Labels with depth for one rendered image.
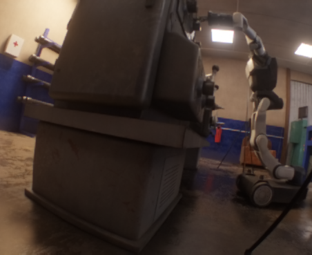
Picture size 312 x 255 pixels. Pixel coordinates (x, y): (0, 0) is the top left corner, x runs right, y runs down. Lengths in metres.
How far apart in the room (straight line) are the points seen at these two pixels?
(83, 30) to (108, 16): 0.13
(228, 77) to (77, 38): 5.80
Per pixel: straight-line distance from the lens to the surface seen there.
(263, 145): 1.69
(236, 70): 6.47
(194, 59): 0.67
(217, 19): 1.27
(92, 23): 0.83
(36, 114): 0.94
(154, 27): 0.66
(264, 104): 1.74
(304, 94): 6.98
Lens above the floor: 0.42
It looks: 3 degrees up
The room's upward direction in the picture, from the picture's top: 10 degrees clockwise
